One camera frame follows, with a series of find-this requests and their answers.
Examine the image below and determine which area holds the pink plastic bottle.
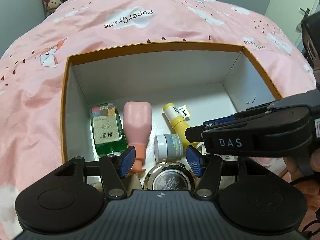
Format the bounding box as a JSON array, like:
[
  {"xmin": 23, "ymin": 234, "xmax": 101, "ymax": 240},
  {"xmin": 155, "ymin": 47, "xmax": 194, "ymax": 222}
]
[{"xmin": 123, "ymin": 101, "xmax": 152, "ymax": 173}]

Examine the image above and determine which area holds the pink cloud-print bedspread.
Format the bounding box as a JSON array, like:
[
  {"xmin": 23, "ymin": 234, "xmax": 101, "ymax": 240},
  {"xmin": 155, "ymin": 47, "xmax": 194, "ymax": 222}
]
[{"xmin": 1, "ymin": 0, "xmax": 315, "ymax": 239}]

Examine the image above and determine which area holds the orange cardboard box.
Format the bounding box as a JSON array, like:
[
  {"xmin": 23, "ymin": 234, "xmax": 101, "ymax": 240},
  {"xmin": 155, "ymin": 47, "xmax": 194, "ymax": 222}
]
[{"xmin": 61, "ymin": 42, "xmax": 280, "ymax": 187}]

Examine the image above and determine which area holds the yellow bottle with white label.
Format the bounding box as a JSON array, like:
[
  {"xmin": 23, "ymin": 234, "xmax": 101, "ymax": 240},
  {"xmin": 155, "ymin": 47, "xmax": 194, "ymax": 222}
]
[{"xmin": 163, "ymin": 103, "xmax": 199, "ymax": 150}]

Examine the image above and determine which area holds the white door with handle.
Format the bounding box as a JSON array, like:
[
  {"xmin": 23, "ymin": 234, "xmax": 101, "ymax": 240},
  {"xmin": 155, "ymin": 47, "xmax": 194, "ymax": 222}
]
[{"xmin": 265, "ymin": 0, "xmax": 319, "ymax": 46}]

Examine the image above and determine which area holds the gold square box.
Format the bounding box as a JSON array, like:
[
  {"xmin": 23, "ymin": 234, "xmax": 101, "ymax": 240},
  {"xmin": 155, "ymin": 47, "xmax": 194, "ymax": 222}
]
[{"xmin": 90, "ymin": 174, "xmax": 143, "ymax": 196}]

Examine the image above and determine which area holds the green glass bottle with label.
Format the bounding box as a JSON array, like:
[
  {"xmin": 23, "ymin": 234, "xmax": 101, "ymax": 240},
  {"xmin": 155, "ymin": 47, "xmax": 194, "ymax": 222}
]
[{"xmin": 91, "ymin": 103, "xmax": 127, "ymax": 157}]

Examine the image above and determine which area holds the small white cream jar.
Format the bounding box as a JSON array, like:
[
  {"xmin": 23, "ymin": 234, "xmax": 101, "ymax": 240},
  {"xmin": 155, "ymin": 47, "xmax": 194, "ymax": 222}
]
[{"xmin": 153, "ymin": 134, "xmax": 183, "ymax": 163}]

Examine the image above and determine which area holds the person's hand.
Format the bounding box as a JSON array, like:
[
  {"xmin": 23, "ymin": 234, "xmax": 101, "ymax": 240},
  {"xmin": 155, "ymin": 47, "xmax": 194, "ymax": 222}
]
[{"xmin": 282, "ymin": 149, "xmax": 320, "ymax": 193}]

